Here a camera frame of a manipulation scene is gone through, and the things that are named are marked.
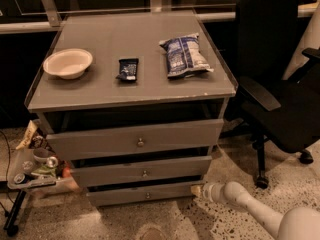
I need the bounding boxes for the black cart stand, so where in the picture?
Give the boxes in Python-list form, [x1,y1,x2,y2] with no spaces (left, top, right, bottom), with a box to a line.
[3,190,26,237]

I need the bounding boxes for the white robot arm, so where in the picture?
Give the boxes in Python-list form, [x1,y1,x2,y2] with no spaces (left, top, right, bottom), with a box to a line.
[191,181,320,240]

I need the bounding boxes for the metal railing bar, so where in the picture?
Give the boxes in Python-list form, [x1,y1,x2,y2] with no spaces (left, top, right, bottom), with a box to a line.
[0,0,320,35]

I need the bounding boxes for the grey drawer cabinet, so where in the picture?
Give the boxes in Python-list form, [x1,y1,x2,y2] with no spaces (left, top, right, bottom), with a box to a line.
[26,11,236,193]

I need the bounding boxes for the grey middle drawer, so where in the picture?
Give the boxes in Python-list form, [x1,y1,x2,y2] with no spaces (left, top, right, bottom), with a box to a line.
[71,156,211,187]

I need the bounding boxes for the grey bottom drawer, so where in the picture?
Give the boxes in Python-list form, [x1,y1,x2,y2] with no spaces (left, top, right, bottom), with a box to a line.
[86,180,202,206]

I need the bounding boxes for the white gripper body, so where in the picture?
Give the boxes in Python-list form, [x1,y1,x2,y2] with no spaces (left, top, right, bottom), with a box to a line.
[202,183,226,203]

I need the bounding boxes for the small white cup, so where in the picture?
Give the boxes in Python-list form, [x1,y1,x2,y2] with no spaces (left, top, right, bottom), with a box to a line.
[33,148,54,163]

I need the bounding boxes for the tan snack packet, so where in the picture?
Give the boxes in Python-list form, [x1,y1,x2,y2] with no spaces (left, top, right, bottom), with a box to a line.
[16,120,38,150]

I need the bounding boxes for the grey top drawer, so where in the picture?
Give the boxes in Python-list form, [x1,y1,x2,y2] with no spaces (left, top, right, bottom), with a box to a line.
[47,119,223,160]

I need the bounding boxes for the black office chair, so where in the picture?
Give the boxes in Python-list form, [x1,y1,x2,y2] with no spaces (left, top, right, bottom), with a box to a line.
[225,0,320,189]

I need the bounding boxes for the white paper bowl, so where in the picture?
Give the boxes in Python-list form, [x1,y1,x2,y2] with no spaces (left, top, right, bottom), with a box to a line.
[43,48,93,80]

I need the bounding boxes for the dark blue snack bar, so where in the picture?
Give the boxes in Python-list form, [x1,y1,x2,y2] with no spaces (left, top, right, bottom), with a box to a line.
[116,58,139,81]

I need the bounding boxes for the grey drawer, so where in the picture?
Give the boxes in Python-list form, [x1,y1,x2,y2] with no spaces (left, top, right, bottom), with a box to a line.
[47,119,223,160]
[71,156,211,187]
[86,180,202,206]

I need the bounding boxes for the clear plastic bin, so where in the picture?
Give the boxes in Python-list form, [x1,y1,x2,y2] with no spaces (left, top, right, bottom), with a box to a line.
[8,120,81,197]

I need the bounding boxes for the silver soda can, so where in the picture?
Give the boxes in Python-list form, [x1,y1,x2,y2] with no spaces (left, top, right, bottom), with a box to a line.
[14,173,27,184]

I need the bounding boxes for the blue chip bag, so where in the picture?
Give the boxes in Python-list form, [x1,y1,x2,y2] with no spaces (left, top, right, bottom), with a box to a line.
[159,33,213,79]

